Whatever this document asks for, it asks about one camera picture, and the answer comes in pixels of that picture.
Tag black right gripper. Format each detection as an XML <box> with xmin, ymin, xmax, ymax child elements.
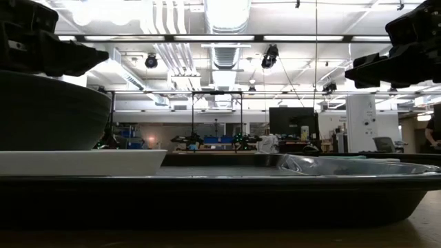
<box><xmin>344</xmin><ymin>0</ymin><xmax>441</xmax><ymax>89</ymax></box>

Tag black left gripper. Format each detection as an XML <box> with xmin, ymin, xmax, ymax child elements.
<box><xmin>0</xmin><ymin>0</ymin><xmax>110</xmax><ymax>78</ymax></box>

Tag black bowl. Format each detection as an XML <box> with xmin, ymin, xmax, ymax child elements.
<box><xmin>0</xmin><ymin>70</ymin><xmax>113</xmax><ymax>152</ymax></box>

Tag white round plate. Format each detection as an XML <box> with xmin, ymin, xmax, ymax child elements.
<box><xmin>0</xmin><ymin>148</ymin><xmax>169</xmax><ymax>177</ymax></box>

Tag black serving tray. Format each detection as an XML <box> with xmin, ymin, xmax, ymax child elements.
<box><xmin>0</xmin><ymin>153</ymin><xmax>441</xmax><ymax>231</ymax></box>

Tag white pillar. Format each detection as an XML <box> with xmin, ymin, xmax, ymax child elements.
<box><xmin>345</xmin><ymin>94</ymin><xmax>378</xmax><ymax>152</ymax></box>

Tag grey office chair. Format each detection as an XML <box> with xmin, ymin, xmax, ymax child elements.
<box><xmin>372</xmin><ymin>136</ymin><xmax>396</xmax><ymax>152</ymax></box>

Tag person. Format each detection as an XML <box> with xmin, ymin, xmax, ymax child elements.
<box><xmin>425</xmin><ymin>118</ymin><xmax>441</xmax><ymax>151</ymax></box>

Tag blue storage bins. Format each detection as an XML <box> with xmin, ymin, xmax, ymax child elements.
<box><xmin>203</xmin><ymin>136</ymin><xmax>235</xmax><ymax>145</ymax></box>
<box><xmin>119</xmin><ymin>129</ymin><xmax>145</xmax><ymax>149</ymax></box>

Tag black computer monitor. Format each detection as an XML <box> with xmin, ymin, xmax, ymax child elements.
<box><xmin>268</xmin><ymin>106</ymin><xmax>320</xmax><ymax>141</ymax></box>

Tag white bag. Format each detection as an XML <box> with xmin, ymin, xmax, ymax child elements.
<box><xmin>258</xmin><ymin>134</ymin><xmax>279</xmax><ymax>154</ymax></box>

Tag thin hanging cable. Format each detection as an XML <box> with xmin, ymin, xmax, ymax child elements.
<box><xmin>314</xmin><ymin>0</ymin><xmax>318</xmax><ymax>110</ymax></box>

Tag black metal rig frame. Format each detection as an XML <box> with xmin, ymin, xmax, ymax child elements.
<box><xmin>57</xmin><ymin>34</ymin><xmax>392</xmax><ymax>43</ymax></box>

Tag black background station frame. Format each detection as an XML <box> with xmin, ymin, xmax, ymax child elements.
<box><xmin>190</xmin><ymin>90</ymin><xmax>244</xmax><ymax>152</ymax></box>

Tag silver ceiling duct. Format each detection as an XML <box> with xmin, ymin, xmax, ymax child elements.
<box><xmin>203</xmin><ymin>0</ymin><xmax>252</xmax><ymax>72</ymax></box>

